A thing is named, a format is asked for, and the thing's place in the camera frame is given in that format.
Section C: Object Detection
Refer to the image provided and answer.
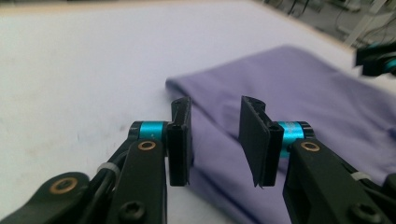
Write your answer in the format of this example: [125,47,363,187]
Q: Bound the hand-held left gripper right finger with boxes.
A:
[238,95,315,189]

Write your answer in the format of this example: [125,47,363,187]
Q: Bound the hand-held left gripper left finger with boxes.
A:
[128,96,192,188]

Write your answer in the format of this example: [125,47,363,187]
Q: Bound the purple shorts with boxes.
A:
[164,45,396,224]

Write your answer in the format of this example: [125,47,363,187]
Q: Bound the white foam mat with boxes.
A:
[0,0,396,224]

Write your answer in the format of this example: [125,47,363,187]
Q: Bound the tangle of floor cables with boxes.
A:
[261,0,396,41]

